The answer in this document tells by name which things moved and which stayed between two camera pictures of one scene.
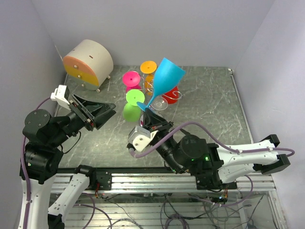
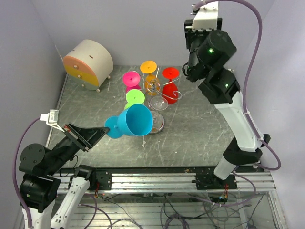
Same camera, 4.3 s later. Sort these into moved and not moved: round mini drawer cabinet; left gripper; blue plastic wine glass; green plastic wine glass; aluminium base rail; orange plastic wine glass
Moved: left gripper; blue plastic wine glass
Not moved: round mini drawer cabinet; orange plastic wine glass; aluminium base rail; green plastic wine glass
